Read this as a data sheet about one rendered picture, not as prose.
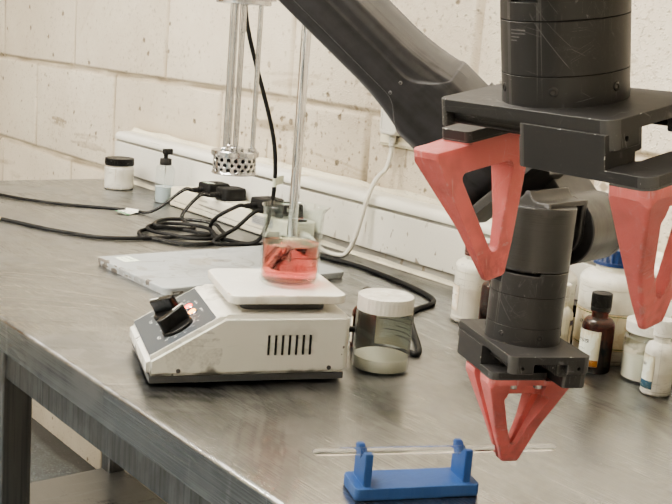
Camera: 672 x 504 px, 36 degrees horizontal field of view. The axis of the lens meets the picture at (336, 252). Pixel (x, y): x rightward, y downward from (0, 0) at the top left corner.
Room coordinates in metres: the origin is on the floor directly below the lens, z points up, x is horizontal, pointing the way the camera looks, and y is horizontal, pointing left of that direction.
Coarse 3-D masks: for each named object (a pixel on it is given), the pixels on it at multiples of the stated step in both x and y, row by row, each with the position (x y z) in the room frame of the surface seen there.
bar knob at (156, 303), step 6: (150, 300) 1.03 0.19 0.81; (156, 300) 1.03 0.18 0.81; (162, 300) 1.02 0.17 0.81; (168, 300) 1.02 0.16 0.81; (174, 300) 1.02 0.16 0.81; (156, 306) 1.03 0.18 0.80; (162, 306) 1.02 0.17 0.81; (168, 306) 1.02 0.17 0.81; (174, 306) 1.02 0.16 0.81; (156, 312) 1.03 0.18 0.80; (162, 312) 1.02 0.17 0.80; (156, 318) 1.02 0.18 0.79
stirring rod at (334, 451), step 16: (320, 448) 0.73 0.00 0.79; (336, 448) 0.73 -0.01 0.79; (352, 448) 0.73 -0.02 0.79; (368, 448) 0.74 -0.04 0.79; (384, 448) 0.74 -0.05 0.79; (400, 448) 0.74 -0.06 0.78; (416, 448) 0.75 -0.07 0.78; (432, 448) 0.75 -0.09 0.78; (448, 448) 0.75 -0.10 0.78; (464, 448) 0.76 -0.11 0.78; (480, 448) 0.76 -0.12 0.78; (496, 448) 0.76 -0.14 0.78; (528, 448) 0.77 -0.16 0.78; (544, 448) 0.78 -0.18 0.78
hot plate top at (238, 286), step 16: (208, 272) 1.06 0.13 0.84; (224, 272) 1.06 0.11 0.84; (240, 272) 1.06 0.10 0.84; (256, 272) 1.07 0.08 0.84; (224, 288) 0.99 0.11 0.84; (240, 288) 0.99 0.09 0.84; (256, 288) 1.00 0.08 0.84; (272, 288) 1.00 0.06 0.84; (288, 288) 1.01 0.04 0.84; (304, 288) 1.01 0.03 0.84; (320, 288) 1.02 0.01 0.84; (336, 288) 1.03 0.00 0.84; (240, 304) 0.97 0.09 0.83; (256, 304) 0.97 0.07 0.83
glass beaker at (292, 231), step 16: (272, 208) 1.01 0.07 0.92; (288, 208) 1.06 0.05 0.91; (304, 208) 1.06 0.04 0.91; (320, 208) 1.05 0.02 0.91; (272, 224) 1.01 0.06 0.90; (288, 224) 1.01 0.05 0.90; (304, 224) 1.01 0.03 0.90; (320, 224) 1.03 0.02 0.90; (272, 240) 1.01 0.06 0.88; (288, 240) 1.01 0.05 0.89; (304, 240) 1.01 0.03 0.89; (320, 240) 1.03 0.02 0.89; (272, 256) 1.01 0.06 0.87; (288, 256) 1.01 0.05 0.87; (304, 256) 1.01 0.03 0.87; (272, 272) 1.01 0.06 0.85; (288, 272) 1.01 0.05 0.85; (304, 272) 1.01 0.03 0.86
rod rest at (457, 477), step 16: (368, 464) 0.72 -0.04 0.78; (464, 464) 0.75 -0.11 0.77; (352, 480) 0.73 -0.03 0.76; (368, 480) 0.72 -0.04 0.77; (384, 480) 0.74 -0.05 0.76; (400, 480) 0.74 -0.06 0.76; (416, 480) 0.74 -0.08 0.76; (432, 480) 0.75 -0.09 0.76; (448, 480) 0.75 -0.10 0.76; (464, 480) 0.75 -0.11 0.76; (352, 496) 0.72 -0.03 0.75; (368, 496) 0.72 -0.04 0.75; (384, 496) 0.72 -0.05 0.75; (400, 496) 0.73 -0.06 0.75; (416, 496) 0.73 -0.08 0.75; (432, 496) 0.73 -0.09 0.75; (448, 496) 0.74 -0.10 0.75
